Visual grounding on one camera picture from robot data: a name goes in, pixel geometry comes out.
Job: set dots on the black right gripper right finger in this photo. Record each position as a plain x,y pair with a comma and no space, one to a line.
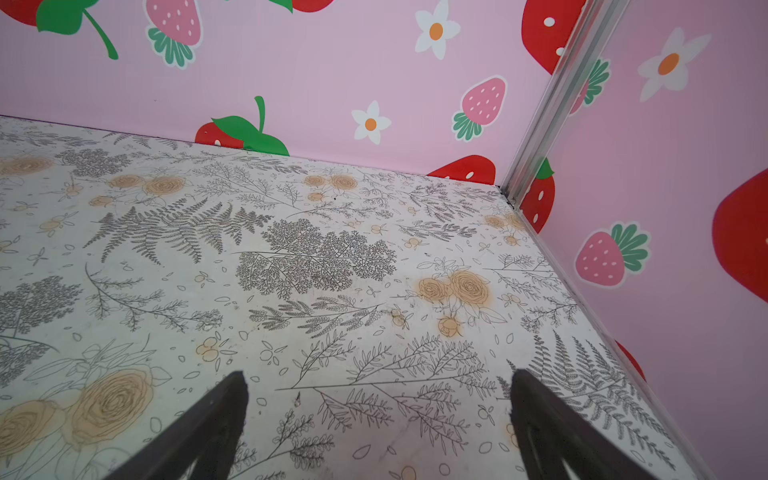
555,442

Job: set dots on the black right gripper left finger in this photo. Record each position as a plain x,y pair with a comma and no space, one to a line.
203,440

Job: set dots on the aluminium right rear corner post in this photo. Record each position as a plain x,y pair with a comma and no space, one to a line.
592,32

